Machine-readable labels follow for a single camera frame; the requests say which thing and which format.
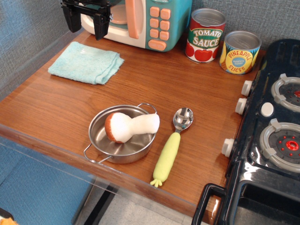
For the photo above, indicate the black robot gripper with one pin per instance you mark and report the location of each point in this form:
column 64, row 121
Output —
column 99, row 9

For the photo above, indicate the red and white plush mushroom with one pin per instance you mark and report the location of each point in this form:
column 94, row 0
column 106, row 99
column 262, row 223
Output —
column 120, row 127

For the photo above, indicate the small steel pan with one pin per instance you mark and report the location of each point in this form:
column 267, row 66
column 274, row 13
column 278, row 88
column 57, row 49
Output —
column 121, row 153

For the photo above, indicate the light blue folded towel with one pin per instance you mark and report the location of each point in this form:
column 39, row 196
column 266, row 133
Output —
column 86, row 64

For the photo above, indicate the teal toy microwave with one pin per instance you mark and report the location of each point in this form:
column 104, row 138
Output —
column 151, row 24

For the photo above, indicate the tomato sauce can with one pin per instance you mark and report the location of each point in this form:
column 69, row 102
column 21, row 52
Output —
column 205, row 31

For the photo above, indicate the pineapple slices can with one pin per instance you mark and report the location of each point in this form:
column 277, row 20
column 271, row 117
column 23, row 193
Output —
column 239, row 52

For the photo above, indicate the orange object at corner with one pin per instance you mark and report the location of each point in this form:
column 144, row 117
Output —
column 6, row 218

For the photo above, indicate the black toy stove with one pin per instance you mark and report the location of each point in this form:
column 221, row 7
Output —
column 263, row 174

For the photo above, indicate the spoon with green handle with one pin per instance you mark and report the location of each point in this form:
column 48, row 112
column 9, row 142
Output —
column 182, row 120

